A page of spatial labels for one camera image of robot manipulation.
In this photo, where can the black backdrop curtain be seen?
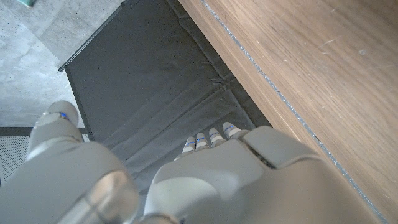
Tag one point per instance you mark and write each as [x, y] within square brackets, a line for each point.
[140, 77]

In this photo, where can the wooden table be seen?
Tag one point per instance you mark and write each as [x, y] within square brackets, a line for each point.
[292, 110]

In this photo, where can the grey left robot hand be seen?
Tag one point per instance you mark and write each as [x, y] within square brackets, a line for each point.
[236, 186]

